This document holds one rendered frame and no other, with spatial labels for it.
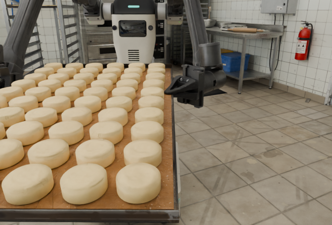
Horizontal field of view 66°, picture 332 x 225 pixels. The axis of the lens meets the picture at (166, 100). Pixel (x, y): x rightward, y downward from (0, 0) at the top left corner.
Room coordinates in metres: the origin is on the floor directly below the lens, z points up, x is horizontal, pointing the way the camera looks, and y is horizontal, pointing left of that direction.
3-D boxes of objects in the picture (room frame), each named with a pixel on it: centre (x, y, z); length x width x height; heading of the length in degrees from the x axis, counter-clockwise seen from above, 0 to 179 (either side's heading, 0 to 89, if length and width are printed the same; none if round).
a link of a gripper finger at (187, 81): (0.59, -0.03, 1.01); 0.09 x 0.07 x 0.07; 135
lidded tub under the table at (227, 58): (4.40, -1.15, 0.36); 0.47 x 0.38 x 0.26; 116
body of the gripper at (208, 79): (0.64, -0.08, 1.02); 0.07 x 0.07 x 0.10; 45
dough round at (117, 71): (0.70, 0.15, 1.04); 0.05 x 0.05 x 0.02
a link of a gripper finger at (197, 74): (0.59, -0.03, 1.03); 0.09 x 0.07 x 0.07; 135
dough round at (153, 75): (0.64, 0.03, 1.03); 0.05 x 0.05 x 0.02
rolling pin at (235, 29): (4.02, -1.19, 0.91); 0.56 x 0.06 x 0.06; 53
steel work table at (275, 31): (4.67, -1.03, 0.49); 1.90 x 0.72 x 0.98; 25
